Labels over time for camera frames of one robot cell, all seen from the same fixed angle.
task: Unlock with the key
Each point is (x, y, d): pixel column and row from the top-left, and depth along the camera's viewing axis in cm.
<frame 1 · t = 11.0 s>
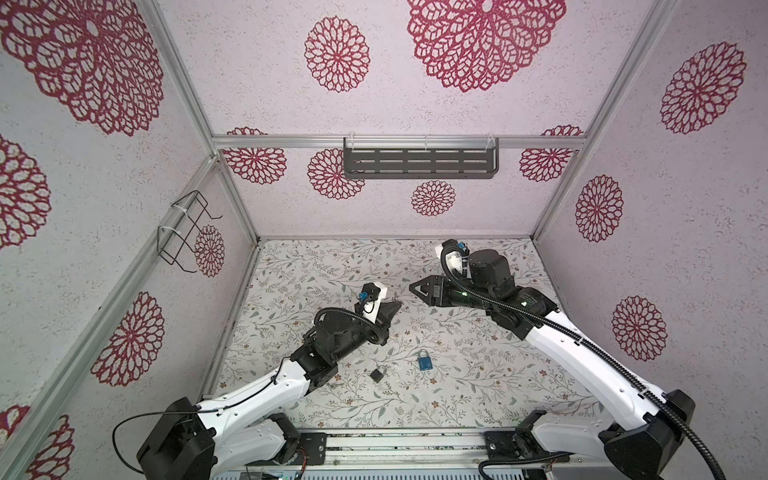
left hand: (398, 307, 74), fingers closed
right hand: (415, 282, 69), fingers open
blue padlock: (425, 363, 89), on the table

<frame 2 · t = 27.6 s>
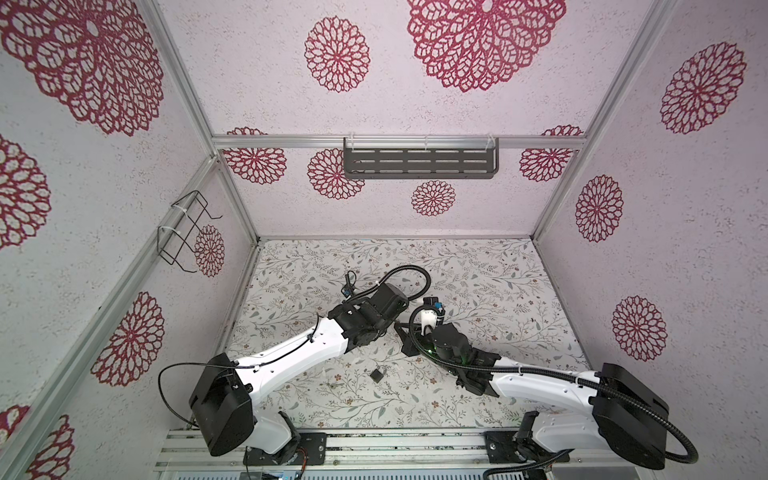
left hand: (391, 312, 81), fingers open
right hand: (393, 323, 77), fingers closed
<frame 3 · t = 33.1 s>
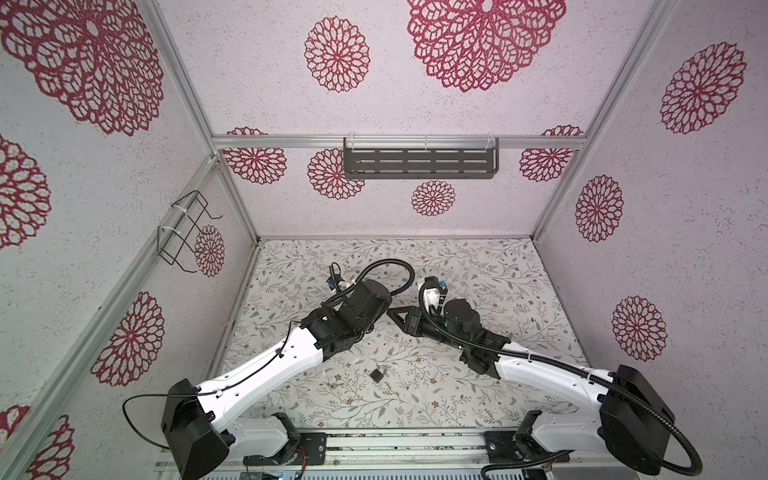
left hand: (382, 301, 76), fingers open
right hand: (389, 308, 73), fingers open
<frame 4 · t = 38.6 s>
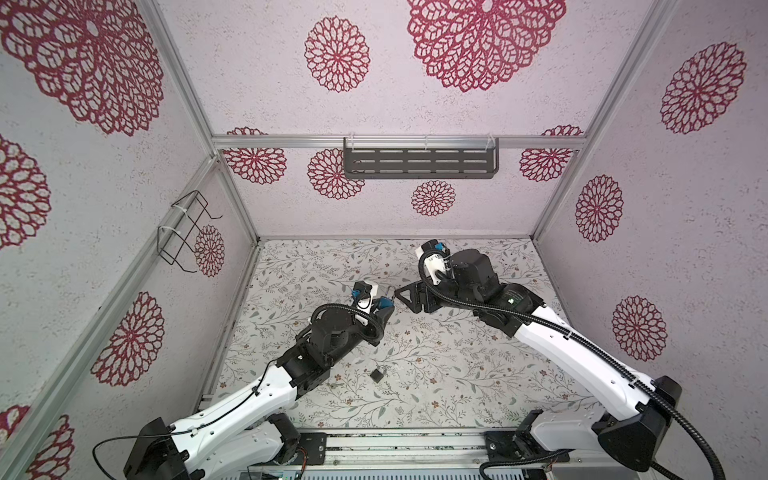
left hand: (384, 308, 73), fingers open
right hand: (406, 283, 69), fingers open
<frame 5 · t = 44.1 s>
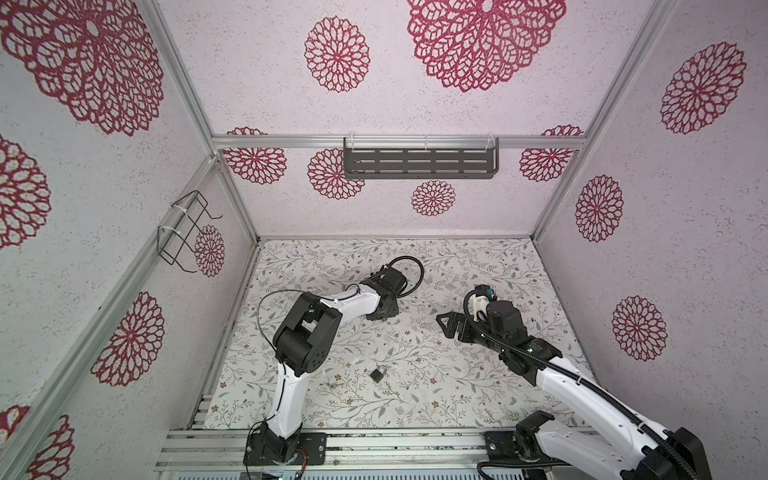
left hand: (384, 314, 100), fingers open
right hand: (449, 315, 80), fingers open
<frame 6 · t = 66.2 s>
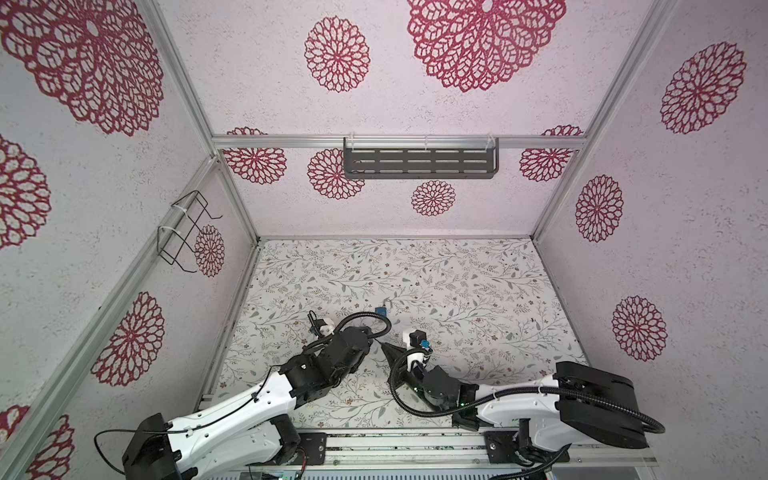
left hand: (371, 335, 77), fingers open
right hand: (383, 345, 74), fingers closed
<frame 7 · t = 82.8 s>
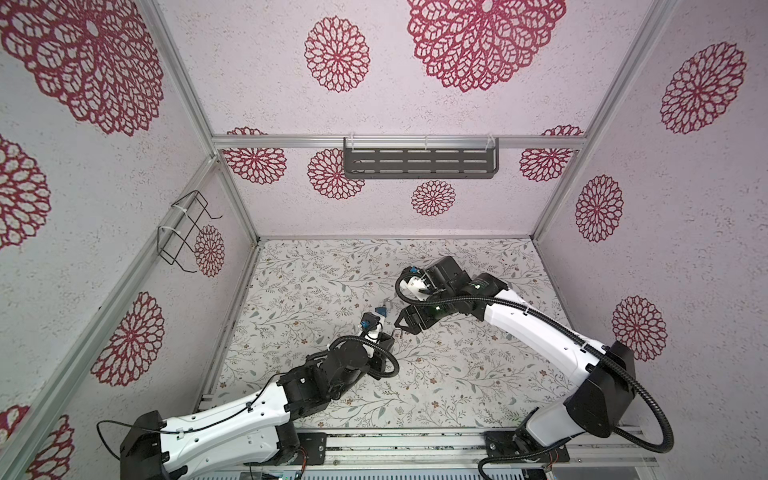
left hand: (386, 343, 74), fingers open
right hand: (405, 313, 77), fingers open
